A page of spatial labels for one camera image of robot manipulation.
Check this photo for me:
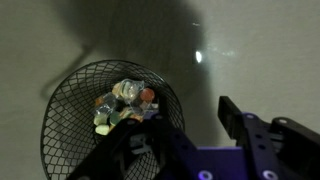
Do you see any candy packets pile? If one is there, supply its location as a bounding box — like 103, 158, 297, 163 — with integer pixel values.
92, 92, 145, 137

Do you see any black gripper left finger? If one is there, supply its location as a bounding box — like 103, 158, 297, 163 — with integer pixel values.
66, 114, 198, 180

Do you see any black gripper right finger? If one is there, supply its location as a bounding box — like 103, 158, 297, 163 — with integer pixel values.
218, 95, 320, 180

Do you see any black wire mesh basket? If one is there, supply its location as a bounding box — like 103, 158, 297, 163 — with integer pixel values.
40, 59, 186, 180

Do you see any clear candy packet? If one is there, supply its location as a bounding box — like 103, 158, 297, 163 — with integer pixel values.
112, 78, 157, 117

